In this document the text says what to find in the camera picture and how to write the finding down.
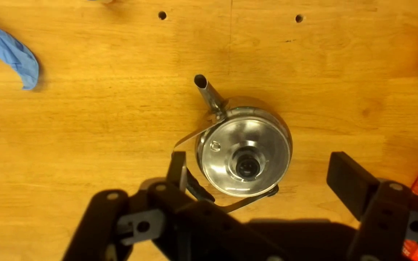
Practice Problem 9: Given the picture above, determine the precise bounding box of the silver teapot lid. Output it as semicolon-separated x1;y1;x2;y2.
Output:
197;115;293;198

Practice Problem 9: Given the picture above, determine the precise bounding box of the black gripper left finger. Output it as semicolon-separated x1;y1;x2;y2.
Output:
62;150;287;261

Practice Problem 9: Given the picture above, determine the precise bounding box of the blue cloth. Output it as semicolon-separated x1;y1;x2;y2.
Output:
0;19;42;92

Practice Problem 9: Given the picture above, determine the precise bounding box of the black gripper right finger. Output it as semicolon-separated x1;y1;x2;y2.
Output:
325;151;418;261

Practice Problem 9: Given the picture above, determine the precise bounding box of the silver metal teapot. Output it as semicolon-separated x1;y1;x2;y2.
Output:
172;73;296;215

